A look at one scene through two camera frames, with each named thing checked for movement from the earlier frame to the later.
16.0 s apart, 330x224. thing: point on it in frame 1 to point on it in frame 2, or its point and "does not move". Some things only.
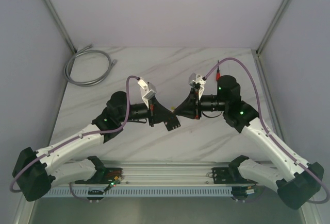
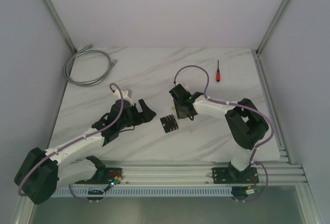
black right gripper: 188,108 to 180,114
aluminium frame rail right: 268,97 does not move
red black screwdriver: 217,73 does not move
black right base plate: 230,175 does not move
